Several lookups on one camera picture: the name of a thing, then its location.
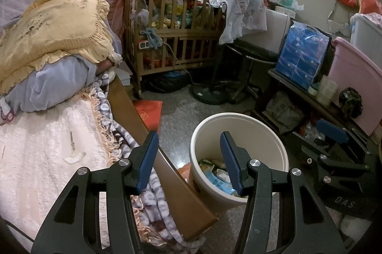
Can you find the white power strip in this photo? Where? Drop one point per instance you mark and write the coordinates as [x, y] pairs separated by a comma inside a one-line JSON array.
[[144, 45]]

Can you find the white storage bin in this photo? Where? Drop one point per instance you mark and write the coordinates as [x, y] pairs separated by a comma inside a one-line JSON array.
[[367, 30]]

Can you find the clutter of plastic packets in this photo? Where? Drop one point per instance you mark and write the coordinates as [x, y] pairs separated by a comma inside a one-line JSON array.
[[310, 131]]

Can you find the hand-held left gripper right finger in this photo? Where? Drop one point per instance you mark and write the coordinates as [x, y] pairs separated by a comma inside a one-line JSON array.
[[229, 161]]

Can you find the white shoe boxes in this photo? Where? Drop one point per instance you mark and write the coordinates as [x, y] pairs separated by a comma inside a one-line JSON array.
[[124, 78]]

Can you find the clear plastic bag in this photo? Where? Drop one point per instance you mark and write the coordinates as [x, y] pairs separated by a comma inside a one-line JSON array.
[[219, 184]]

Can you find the clear plastic containers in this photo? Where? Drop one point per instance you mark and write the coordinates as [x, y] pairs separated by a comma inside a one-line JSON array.
[[325, 90]]

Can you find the orange cardboard box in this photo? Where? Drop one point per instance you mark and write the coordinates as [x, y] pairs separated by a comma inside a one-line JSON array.
[[149, 113]]

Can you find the black trash bag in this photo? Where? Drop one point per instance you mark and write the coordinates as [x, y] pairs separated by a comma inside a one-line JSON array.
[[167, 82]]

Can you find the cream plastic bucket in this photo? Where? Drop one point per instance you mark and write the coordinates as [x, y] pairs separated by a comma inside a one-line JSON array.
[[238, 125]]

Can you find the white pill bottle pink label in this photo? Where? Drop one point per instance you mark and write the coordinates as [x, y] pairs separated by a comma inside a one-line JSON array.
[[9, 116]]

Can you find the wooden bed frame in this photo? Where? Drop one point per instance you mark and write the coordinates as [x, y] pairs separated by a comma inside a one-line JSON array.
[[179, 197]]

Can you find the white printed plastic bag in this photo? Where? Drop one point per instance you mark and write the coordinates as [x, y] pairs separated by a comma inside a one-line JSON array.
[[238, 3]]

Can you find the black round stool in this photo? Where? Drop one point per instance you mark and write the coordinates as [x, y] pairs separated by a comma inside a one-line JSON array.
[[253, 49]]

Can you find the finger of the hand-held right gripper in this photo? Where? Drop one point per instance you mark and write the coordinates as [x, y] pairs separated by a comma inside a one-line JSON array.
[[337, 161], [331, 128]]

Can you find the grey printed bag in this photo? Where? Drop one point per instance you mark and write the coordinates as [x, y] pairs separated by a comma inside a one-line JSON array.
[[283, 110]]

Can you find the grey blanket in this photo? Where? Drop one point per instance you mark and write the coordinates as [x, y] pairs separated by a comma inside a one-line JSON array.
[[53, 84]]

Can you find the blue tissue package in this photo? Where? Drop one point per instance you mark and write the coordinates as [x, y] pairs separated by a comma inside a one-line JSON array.
[[301, 54]]

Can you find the fringed patterned blanket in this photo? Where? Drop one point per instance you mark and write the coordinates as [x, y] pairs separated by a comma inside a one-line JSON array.
[[155, 203]]

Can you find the crumpled black bag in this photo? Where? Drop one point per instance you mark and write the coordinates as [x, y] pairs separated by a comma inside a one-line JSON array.
[[352, 101]]

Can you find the pink storage bin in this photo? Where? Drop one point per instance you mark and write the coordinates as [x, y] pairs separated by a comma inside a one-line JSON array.
[[358, 69]]

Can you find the black fan base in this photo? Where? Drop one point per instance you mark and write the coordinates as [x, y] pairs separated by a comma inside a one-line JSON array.
[[209, 94]]

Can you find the wooden crib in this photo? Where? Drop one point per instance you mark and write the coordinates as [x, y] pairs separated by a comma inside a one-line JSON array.
[[179, 33]]

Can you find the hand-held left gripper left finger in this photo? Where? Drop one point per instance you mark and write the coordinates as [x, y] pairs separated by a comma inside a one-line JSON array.
[[147, 161]]

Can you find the blue cloth strip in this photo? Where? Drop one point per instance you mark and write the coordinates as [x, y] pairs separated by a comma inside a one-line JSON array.
[[152, 36]]

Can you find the yellow frilled pillow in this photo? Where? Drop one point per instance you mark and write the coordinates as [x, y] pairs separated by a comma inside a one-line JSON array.
[[53, 30]]

